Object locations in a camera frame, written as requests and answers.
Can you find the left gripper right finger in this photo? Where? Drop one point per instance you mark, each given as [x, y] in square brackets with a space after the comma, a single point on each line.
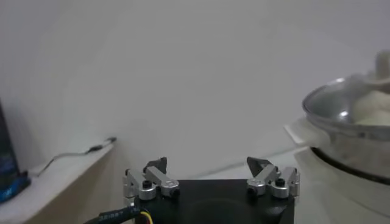
[265, 176]

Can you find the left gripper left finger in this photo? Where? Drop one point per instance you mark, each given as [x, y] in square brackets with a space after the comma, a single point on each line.
[158, 179]

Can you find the white steamed baozi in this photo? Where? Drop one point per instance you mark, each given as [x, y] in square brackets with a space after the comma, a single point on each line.
[374, 106]

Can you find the perforated steel steamer basket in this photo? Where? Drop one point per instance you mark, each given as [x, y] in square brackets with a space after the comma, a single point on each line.
[359, 152]

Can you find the white electric cooking pot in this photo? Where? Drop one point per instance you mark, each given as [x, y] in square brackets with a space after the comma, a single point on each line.
[335, 194]

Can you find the white side table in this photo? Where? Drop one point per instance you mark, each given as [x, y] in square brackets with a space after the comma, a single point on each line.
[61, 188]

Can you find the dark laptop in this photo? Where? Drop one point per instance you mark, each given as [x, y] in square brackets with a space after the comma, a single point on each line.
[4, 146]

